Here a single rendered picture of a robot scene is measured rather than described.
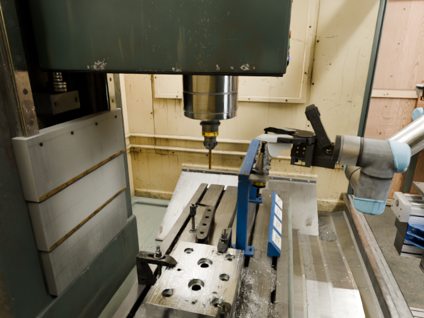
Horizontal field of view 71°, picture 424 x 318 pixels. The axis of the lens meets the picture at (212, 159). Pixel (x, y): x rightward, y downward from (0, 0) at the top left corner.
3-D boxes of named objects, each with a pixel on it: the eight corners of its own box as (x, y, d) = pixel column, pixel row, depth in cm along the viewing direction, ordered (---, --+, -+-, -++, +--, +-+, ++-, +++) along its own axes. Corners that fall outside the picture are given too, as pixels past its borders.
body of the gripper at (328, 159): (287, 164, 80) (335, 172, 76) (291, 133, 77) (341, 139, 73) (291, 156, 86) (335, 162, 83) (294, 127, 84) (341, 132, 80)
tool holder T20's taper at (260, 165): (254, 166, 112) (256, 149, 110) (266, 167, 111) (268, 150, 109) (253, 170, 108) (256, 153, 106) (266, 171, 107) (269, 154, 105)
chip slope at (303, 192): (312, 216, 197) (316, 179, 189) (323, 293, 133) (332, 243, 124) (183, 200, 216) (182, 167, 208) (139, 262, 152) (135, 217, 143)
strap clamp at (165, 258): (178, 283, 100) (177, 245, 95) (175, 291, 97) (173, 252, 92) (142, 277, 103) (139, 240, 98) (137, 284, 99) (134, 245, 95)
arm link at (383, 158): (406, 182, 71) (415, 147, 68) (354, 173, 74) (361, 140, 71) (399, 170, 77) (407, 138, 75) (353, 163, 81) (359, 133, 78)
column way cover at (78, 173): (132, 221, 137) (121, 108, 120) (59, 300, 93) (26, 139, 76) (122, 219, 138) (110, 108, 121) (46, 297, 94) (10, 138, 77)
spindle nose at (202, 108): (188, 110, 96) (187, 70, 92) (238, 111, 94) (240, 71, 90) (176, 120, 81) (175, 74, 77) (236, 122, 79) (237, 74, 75)
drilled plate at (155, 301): (243, 262, 104) (244, 250, 102) (228, 334, 77) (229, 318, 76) (180, 252, 109) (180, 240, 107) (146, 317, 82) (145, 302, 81)
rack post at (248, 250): (254, 248, 118) (258, 178, 108) (252, 257, 113) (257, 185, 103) (229, 245, 120) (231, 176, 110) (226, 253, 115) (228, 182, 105)
